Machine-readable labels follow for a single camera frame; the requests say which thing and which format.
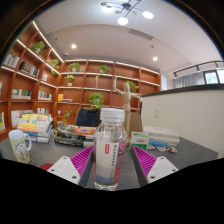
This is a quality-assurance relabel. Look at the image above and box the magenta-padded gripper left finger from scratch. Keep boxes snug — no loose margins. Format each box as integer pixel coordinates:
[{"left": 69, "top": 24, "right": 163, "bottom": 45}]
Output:
[{"left": 47, "top": 145, "right": 95, "bottom": 186}]

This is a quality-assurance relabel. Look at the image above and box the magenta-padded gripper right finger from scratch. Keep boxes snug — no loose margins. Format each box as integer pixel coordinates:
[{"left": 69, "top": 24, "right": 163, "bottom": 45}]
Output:
[{"left": 129, "top": 144, "right": 180, "bottom": 188}]

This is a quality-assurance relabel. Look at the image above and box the clear plastic water bottle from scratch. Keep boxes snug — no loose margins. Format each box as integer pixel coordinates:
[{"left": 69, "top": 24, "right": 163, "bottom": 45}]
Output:
[{"left": 92, "top": 107, "right": 128, "bottom": 192}]

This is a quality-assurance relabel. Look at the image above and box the small green-white box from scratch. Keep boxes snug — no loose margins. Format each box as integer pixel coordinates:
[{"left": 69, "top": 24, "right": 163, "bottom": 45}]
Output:
[{"left": 129, "top": 131, "right": 150, "bottom": 151}]

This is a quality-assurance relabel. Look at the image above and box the stack of white boxes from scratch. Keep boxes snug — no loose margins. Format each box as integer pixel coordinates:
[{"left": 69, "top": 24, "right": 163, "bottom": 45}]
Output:
[{"left": 142, "top": 125, "right": 181, "bottom": 146}]

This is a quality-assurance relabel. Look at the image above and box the stack of dark books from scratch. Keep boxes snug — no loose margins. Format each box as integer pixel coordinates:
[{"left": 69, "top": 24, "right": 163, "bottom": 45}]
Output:
[{"left": 53, "top": 123, "right": 98, "bottom": 148}]

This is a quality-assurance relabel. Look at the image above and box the stack of colourful books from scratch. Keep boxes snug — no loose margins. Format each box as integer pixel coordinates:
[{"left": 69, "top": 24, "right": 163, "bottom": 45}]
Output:
[{"left": 16, "top": 113, "right": 54, "bottom": 144}]

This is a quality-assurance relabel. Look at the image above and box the yellow striped white mug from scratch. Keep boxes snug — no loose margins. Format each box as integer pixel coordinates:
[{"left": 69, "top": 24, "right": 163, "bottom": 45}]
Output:
[{"left": 8, "top": 129, "right": 33, "bottom": 165}]

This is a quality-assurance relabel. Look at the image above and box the brown cardboard box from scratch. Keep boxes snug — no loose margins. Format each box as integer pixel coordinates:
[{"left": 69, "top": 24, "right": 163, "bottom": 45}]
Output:
[{"left": 128, "top": 111, "right": 144, "bottom": 135}]

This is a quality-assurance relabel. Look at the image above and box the dark office chair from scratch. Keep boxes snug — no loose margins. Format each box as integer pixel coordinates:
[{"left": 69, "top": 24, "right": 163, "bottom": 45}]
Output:
[{"left": 74, "top": 107, "right": 102, "bottom": 128}]

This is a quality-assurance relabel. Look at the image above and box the wooden artist mannequin figure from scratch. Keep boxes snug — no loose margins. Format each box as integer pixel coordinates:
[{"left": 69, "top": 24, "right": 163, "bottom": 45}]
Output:
[{"left": 112, "top": 75, "right": 144, "bottom": 143}]

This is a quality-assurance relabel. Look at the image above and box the orange wooden shelf unit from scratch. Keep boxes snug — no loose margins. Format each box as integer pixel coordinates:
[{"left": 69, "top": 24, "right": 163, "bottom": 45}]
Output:
[{"left": 0, "top": 20, "right": 162, "bottom": 141}]

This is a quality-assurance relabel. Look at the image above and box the grey window curtain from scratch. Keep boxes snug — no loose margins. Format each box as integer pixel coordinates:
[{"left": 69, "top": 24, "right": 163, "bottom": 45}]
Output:
[{"left": 173, "top": 71, "right": 205, "bottom": 89}]

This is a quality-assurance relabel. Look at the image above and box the ceiling air vent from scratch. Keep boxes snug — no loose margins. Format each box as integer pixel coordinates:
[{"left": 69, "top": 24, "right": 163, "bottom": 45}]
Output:
[{"left": 129, "top": 28, "right": 154, "bottom": 41}]

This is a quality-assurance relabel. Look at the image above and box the branched globe ceiling lamp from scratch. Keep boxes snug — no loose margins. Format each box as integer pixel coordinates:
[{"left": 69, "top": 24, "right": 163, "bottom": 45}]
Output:
[{"left": 100, "top": 0, "right": 155, "bottom": 26}]

